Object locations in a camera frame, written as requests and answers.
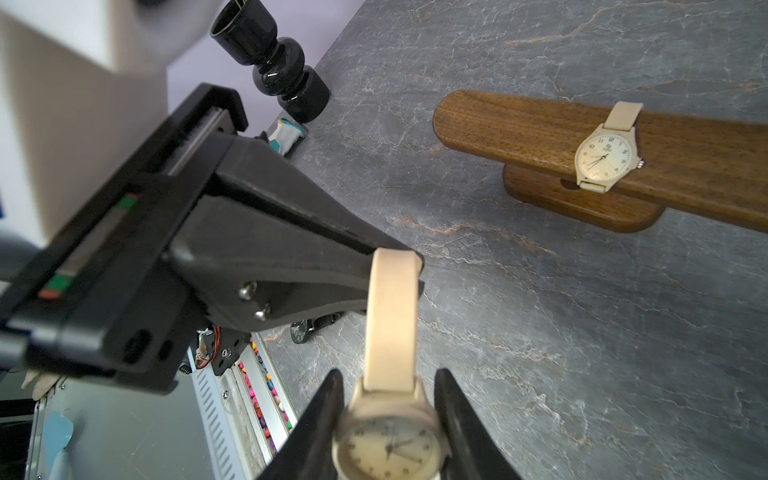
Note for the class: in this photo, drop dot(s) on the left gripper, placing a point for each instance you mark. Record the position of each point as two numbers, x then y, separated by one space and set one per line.
102 303

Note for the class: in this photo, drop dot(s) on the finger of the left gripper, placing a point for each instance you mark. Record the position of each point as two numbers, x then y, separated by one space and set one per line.
258 203

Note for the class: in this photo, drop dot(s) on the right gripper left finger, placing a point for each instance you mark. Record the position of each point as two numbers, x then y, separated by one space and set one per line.
307 453

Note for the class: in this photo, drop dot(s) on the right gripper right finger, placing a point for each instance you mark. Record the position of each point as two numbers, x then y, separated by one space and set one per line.
473 453

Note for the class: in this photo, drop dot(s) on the beige watch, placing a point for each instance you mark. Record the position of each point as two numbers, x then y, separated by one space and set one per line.
610 153
389 429

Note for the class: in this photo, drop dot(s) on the wooden watch stand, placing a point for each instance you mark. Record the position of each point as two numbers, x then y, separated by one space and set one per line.
712 168

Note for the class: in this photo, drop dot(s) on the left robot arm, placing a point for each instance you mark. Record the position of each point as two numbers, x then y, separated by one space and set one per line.
83 86

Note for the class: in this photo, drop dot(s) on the black watch lower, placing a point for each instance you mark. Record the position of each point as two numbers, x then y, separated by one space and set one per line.
302 331

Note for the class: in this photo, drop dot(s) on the black vase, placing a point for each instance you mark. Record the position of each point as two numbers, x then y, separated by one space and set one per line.
248 33

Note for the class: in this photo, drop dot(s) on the colourful cable strip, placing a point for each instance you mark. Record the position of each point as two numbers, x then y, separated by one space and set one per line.
270 411

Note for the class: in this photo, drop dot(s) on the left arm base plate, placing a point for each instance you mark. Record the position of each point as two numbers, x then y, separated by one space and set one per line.
218 348

